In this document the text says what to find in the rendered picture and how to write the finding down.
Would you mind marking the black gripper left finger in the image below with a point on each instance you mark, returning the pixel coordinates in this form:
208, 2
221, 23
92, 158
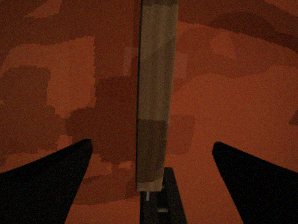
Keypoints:
42, 192

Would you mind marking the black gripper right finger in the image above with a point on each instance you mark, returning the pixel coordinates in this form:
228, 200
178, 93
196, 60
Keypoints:
262, 192

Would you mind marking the dark wooden square post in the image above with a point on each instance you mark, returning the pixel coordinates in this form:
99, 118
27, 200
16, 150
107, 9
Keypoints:
164, 206

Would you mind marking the long wooden rail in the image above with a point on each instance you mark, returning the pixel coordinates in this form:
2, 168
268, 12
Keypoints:
156, 63

